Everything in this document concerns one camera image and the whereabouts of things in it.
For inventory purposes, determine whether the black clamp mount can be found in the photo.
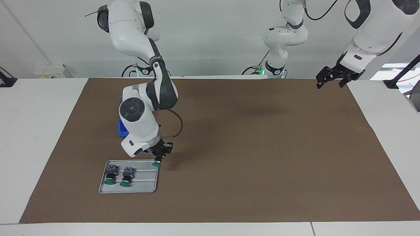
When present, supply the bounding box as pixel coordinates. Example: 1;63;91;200
0;67;17;88

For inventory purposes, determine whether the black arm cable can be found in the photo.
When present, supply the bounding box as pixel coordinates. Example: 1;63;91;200
279;0;338;21
159;109;183;138

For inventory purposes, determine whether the silver metal tray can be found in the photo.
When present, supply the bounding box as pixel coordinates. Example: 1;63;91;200
98;160;160;194

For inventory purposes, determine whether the white power strip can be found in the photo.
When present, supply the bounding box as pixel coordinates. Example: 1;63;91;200
35;64;73;79

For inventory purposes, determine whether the black left base cable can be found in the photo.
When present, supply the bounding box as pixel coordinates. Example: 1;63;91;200
242;51;267;75

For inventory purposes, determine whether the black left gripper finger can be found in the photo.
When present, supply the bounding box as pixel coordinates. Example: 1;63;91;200
339;74;360;88
316;67;338;89

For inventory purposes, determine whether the blue plastic storage bin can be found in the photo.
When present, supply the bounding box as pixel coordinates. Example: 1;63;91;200
117;119;133;138

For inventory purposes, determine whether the black right base cable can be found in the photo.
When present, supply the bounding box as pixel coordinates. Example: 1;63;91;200
121;64;138;78

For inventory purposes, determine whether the black base cable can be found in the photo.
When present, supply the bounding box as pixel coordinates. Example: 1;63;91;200
242;51;267;75
121;64;138;78

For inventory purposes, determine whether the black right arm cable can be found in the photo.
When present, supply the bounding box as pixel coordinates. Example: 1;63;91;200
159;109;183;138

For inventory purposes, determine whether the grey office chair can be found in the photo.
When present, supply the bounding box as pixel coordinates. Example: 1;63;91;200
407;89;420;112

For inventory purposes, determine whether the black camera stand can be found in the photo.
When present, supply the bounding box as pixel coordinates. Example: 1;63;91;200
384;54;420;89

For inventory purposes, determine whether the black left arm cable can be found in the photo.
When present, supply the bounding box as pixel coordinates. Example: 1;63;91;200
279;0;338;21

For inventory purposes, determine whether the brown paper table mat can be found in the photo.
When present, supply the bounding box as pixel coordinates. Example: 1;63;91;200
19;78;420;223

